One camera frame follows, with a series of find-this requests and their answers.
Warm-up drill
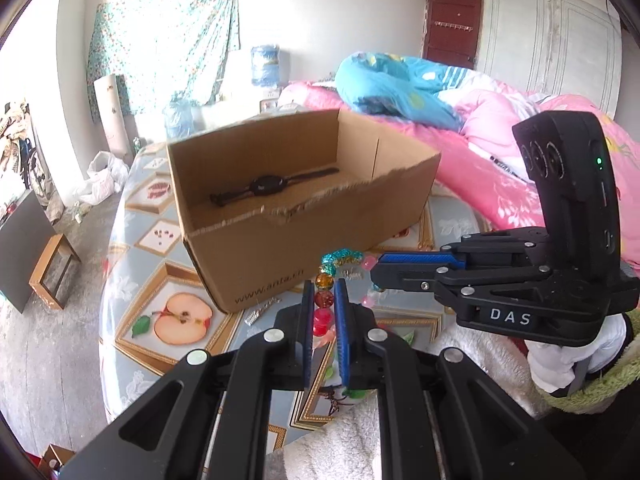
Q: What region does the person's right hand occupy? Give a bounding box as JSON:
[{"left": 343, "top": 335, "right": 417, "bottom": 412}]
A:
[{"left": 529, "top": 316, "right": 632, "bottom": 395}]

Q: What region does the multicoloured bead bracelet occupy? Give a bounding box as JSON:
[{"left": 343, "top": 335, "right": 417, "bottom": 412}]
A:
[{"left": 312, "top": 247, "right": 368, "bottom": 342}]

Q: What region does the pile of clutter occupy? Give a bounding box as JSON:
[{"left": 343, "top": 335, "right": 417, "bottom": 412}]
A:
[{"left": 0, "top": 102, "right": 51, "bottom": 197}]

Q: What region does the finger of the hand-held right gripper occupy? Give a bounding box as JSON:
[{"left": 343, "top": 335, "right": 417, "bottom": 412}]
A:
[
  {"left": 377, "top": 226, "right": 552, "bottom": 268},
  {"left": 370, "top": 264, "right": 557, "bottom": 307}
]

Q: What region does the fruit printed tablecloth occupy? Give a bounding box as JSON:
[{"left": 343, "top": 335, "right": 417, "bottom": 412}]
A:
[{"left": 100, "top": 146, "right": 501, "bottom": 461}]

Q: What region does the dark red door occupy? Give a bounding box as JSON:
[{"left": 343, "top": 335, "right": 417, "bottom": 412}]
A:
[{"left": 422, "top": 0, "right": 484, "bottom": 69}]

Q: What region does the black striped cable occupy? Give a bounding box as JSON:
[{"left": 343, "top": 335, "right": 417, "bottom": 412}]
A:
[{"left": 489, "top": 156, "right": 532, "bottom": 184}]

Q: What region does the white fluffy cloth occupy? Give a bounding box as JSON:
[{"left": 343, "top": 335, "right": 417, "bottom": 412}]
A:
[{"left": 265, "top": 324, "right": 551, "bottom": 480}]

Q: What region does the pink floral blanket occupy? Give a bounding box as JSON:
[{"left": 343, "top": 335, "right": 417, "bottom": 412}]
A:
[{"left": 277, "top": 72, "right": 640, "bottom": 281}]

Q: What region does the pink bead bracelet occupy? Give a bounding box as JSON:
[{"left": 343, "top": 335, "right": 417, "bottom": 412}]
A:
[{"left": 361, "top": 255, "right": 386, "bottom": 308}]

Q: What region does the dark flat panel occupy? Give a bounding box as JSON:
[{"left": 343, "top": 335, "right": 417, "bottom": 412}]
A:
[{"left": 0, "top": 190, "right": 57, "bottom": 314}]

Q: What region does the black wrist watch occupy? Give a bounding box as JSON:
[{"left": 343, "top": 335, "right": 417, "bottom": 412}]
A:
[{"left": 210, "top": 167, "right": 341, "bottom": 208}]

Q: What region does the blue water jug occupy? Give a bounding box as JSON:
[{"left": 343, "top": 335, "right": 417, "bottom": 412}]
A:
[{"left": 250, "top": 45, "right": 281, "bottom": 89}]

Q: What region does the white plastic bag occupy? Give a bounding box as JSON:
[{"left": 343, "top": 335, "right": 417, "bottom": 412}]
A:
[{"left": 75, "top": 151, "right": 130, "bottom": 206}]

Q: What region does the clear empty water jug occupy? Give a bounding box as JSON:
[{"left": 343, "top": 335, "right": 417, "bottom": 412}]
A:
[{"left": 163, "top": 92, "right": 194, "bottom": 141}]

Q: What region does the wooden stool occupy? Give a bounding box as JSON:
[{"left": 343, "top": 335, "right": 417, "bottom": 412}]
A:
[{"left": 29, "top": 233, "right": 82, "bottom": 311}]

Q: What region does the brown cardboard box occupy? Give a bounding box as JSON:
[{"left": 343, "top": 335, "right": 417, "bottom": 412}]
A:
[{"left": 166, "top": 108, "right": 442, "bottom": 314}]

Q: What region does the person's right forearm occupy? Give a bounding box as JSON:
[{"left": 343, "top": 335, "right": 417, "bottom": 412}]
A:
[{"left": 544, "top": 310, "right": 640, "bottom": 417}]

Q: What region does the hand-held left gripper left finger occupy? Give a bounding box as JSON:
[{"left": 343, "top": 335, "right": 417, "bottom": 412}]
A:
[{"left": 60, "top": 281, "right": 317, "bottom": 480}]

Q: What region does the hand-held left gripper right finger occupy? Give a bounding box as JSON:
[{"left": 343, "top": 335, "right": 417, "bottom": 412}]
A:
[{"left": 334, "top": 278, "right": 586, "bottom": 480}]

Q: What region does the blue printed quilt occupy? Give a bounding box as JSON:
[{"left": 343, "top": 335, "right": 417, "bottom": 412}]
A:
[{"left": 334, "top": 51, "right": 467, "bottom": 134}]

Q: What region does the white board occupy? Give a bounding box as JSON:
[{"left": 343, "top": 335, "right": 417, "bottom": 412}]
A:
[{"left": 93, "top": 74, "right": 132, "bottom": 157}]

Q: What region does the floral hanging cloth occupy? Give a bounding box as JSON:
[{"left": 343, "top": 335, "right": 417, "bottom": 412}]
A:
[{"left": 86, "top": 0, "right": 239, "bottom": 124}]

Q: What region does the white striped cloth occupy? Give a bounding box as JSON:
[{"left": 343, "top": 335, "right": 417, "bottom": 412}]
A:
[{"left": 437, "top": 67, "right": 506, "bottom": 96}]

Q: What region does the white wardrobe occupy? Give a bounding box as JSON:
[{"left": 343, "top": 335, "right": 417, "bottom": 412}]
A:
[{"left": 472, "top": 0, "right": 622, "bottom": 117}]

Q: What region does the red cord bracelet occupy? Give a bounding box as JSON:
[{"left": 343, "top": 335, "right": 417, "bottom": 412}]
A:
[{"left": 322, "top": 390, "right": 352, "bottom": 412}]

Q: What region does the small cardboard box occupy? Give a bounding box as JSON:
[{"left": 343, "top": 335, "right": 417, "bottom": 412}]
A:
[{"left": 39, "top": 444, "right": 76, "bottom": 473}]

